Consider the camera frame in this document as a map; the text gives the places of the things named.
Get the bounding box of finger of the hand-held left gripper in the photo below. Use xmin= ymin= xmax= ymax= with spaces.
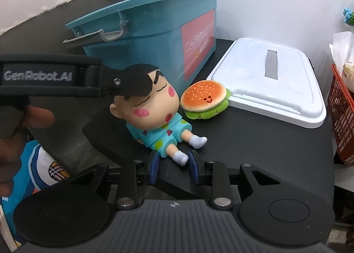
xmin=101 ymin=65 xmax=153 ymax=97

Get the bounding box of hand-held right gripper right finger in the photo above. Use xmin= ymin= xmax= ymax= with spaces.
xmin=189 ymin=150 xmax=289 ymax=210

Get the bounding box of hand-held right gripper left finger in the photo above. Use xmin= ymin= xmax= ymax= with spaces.
xmin=59 ymin=150 xmax=161 ymax=210

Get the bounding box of cartoon boy figure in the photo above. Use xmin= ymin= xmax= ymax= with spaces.
xmin=110 ymin=63 xmax=208 ymax=165

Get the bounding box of blue plastic storage box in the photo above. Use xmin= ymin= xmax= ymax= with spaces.
xmin=63 ymin=0 xmax=221 ymax=98

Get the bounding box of burger plush toy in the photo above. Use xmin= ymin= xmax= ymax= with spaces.
xmin=180 ymin=79 xmax=231 ymax=120

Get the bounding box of white storage box lid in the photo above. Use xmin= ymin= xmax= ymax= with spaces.
xmin=206 ymin=37 xmax=327 ymax=128

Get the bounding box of black desktop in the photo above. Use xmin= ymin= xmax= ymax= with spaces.
xmin=81 ymin=38 xmax=336 ymax=245

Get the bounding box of person's left hand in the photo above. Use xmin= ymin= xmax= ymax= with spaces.
xmin=0 ymin=104 xmax=55 ymax=197

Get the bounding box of person's blue white shirt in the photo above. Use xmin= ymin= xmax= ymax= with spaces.
xmin=0 ymin=139 xmax=71 ymax=245

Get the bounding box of clear snack bag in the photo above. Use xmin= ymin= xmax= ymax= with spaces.
xmin=343 ymin=62 xmax=354 ymax=91

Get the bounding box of small blue green toy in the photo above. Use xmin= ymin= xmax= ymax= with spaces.
xmin=343 ymin=7 xmax=354 ymax=25

